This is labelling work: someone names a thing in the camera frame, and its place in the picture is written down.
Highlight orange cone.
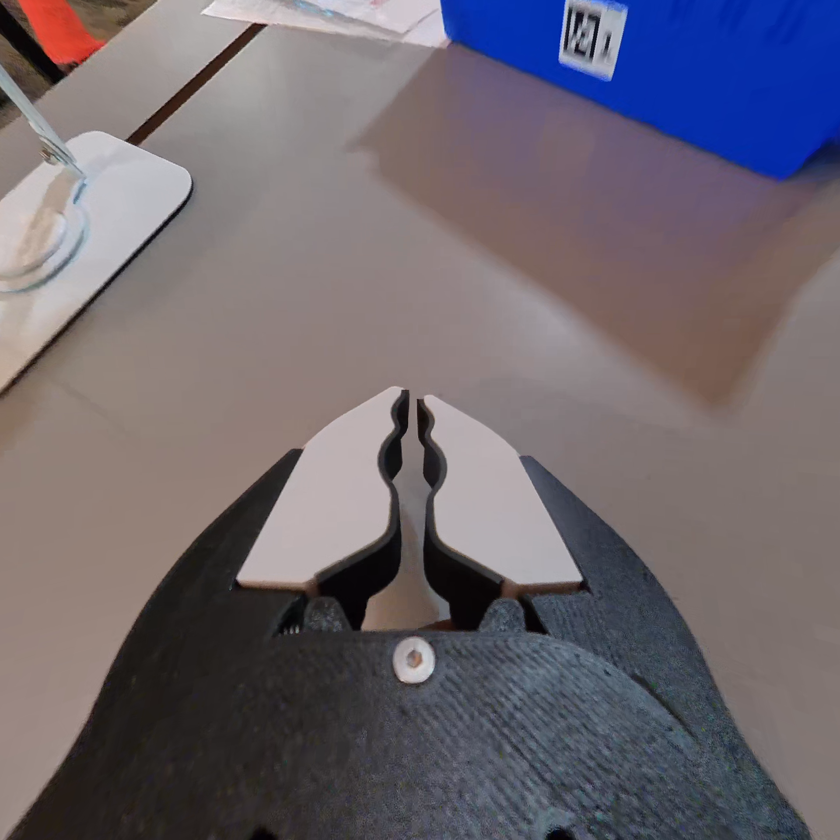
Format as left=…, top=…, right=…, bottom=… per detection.
left=18, top=0, right=107, bottom=67

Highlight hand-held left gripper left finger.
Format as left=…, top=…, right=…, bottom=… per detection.
left=235, top=386, right=409, bottom=632

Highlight white paper sheets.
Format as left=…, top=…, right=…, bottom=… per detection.
left=201, top=0, right=454, bottom=49

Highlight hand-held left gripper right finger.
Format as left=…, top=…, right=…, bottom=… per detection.
left=416, top=394, right=585, bottom=632

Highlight blue plastic bin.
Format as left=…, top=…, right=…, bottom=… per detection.
left=440, top=0, right=840, bottom=181

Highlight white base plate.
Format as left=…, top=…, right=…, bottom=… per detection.
left=0, top=62, right=194, bottom=395

